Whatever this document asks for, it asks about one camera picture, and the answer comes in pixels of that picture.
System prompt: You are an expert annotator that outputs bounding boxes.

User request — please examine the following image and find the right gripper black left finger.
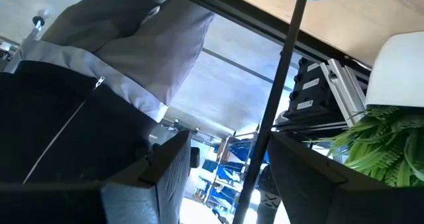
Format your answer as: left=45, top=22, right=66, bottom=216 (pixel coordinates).
left=0, top=129, right=193, bottom=224

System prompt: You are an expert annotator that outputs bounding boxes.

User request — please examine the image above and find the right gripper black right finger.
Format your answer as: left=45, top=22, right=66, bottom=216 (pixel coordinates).
left=267, top=130, right=424, bottom=224

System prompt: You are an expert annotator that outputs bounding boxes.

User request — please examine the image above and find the black candlestick holder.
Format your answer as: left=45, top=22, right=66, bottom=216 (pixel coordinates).
left=231, top=0, right=354, bottom=224

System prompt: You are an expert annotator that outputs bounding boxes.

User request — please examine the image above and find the rack with blue bins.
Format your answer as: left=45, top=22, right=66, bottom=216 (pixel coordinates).
left=195, top=131, right=271, bottom=224

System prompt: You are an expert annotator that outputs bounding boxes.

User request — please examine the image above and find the black box with white labels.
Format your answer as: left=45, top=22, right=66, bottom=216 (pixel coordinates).
left=283, top=56, right=345, bottom=129

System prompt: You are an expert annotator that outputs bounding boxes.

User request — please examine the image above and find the person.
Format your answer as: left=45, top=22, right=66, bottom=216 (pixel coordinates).
left=0, top=0, right=216, bottom=185

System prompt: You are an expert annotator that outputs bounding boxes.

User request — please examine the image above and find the green fern in white pot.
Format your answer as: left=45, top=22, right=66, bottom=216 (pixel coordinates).
left=307, top=30, right=424, bottom=188

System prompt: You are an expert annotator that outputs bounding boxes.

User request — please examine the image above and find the silver aluminium bracket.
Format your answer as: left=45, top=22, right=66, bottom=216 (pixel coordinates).
left=319, top=58, right=367, bottom=128

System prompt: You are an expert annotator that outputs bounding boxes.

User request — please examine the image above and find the black aluminium rig frame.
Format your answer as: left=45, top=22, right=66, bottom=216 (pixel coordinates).
left=162, top=0, right=374, bottom=78

